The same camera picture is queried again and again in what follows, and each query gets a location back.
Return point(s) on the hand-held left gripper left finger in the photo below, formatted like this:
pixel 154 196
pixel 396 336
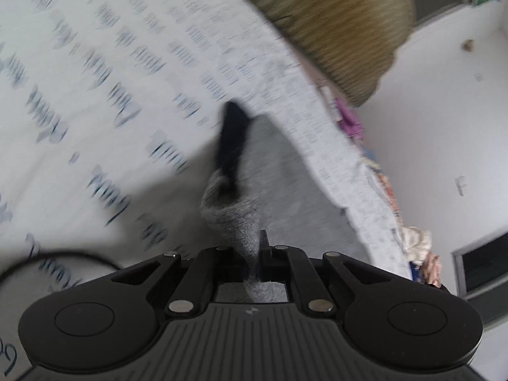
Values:
pixel 206 270

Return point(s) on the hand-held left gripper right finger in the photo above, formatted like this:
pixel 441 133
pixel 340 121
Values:
pixel 298 274

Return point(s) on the grey sweater with navy sleeves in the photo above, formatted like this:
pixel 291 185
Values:
pixel 274 174

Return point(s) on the colourful patterned cloth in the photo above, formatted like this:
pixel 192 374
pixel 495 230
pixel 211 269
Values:
pixel 414 242

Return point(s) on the purple cloth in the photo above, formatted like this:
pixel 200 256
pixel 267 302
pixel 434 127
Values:
pixel 350 121

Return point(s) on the white script-print blanket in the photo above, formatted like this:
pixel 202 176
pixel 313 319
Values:
pixel 119 107

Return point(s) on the dark framed panel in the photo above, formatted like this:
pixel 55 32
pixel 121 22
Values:
pixel 484 270

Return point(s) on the olive padded headboard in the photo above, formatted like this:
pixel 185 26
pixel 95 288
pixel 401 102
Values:
pixel 337 20

